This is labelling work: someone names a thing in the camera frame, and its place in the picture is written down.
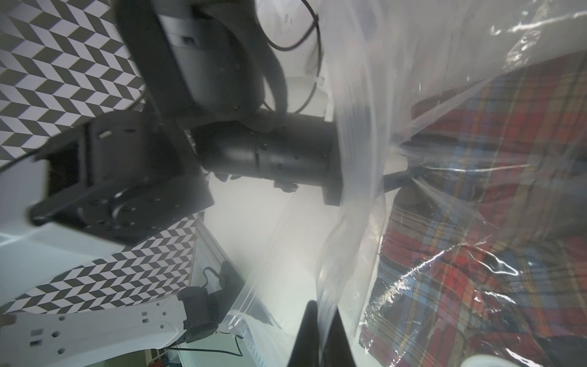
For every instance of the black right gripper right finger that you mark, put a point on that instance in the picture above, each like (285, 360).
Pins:
(337, 351)

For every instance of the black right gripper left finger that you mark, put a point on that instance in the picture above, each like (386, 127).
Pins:
(305, 339)

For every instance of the clear vacuum bag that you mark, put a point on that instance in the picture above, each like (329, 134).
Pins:
(394, 68)

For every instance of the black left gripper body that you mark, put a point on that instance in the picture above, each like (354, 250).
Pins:
(300, 150)

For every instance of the multicolour plaid shirt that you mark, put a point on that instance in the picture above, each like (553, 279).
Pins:
(485, 249)

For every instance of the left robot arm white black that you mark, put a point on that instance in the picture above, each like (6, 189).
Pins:
(216, 102)

